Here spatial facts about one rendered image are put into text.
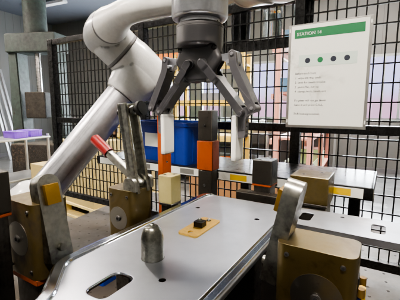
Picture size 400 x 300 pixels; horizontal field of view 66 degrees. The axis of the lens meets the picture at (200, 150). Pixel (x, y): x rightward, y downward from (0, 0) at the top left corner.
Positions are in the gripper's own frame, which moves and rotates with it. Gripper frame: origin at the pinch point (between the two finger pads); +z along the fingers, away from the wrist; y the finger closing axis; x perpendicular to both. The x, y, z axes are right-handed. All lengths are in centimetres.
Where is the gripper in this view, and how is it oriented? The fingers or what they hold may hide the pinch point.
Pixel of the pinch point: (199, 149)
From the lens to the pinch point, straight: 51.5
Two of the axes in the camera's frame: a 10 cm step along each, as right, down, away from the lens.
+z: 0.0, 9.9, 1.4
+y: -8.5, -0.7, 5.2
